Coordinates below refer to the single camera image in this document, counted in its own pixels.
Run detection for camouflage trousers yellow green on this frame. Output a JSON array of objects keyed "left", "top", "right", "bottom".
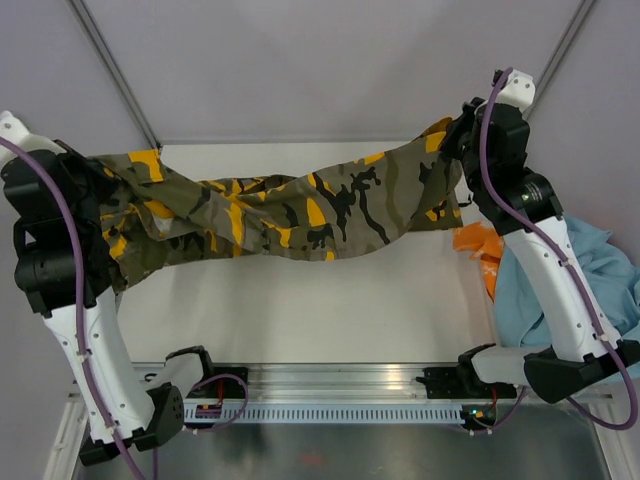
[{"left": 93, "top": 118, "right": 462, "bottom": 292}]

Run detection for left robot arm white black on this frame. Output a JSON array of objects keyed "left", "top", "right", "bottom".
[{"left": 1, "top": 137, "right": 218, "bottom": 465}]

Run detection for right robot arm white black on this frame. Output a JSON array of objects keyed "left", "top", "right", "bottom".
[{"left": 442, "top": 98, "right": 639, "bottom": 404}]

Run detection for orange garment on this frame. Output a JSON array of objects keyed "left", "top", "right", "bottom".
[{"left": 452, "top": 221, "right": 504, "bottom": 301}]

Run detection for light blue garment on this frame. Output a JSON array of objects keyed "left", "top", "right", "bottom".
[{"left": 492, "top": 215, "right": 640, "bottom": 351}]

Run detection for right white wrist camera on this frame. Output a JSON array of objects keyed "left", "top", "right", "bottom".
[{"left": 496, "top": 70, "right": 536, "bottom": 112}]

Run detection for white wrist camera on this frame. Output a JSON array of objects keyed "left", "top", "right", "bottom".
[
  {"left": 496, "top": 70, "right": 536, "bottom": 112},
  {"left": 0, "top": 110, "right": 65, "bottom": 154}
]

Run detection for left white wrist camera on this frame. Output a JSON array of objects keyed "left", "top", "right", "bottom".
[{"left": 0, "top": 110, "right": 65, "bottom": 154}]

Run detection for right aluminium frame post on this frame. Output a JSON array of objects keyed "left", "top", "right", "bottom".
[{"left": 525, "top": 0, "right": 599, "bottom": 118}]

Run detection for aluminium frame post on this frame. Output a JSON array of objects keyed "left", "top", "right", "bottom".
[
  {"left": 65, "top": 0, "right": 162, "bottom": 149},
  {"left": 525, "top": 0, "right": 599, "bottom": 118}
]

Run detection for left aluminium frame post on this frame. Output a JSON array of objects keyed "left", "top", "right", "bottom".
[{"left": 65, "top": 0, "right": 162, "bottom": 149}]

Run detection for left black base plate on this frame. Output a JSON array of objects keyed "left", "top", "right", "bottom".
[{"left": 188, "top": 366, "right": 249, "bottom": 400}]

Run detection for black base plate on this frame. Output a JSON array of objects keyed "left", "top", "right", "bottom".
[
  {"left": 415, "top": 366, "right": 517, "bottom": 400},
  {"left": 188, "top": 366, "right": 249, "bottom": 400}
]

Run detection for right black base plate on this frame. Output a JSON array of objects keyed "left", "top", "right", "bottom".
[{"left": 415, "top": 366, "right": 517, "bottom": 400}]

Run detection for aluminium mounting rail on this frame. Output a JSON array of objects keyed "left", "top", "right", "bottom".
[{"left": 69, "top": 363, "right": 614, "bottom": 404}]

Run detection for white slotted cable duct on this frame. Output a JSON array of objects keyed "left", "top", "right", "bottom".
[{"left": 184, "top": 403, "right": 464, "bottom": 428}]

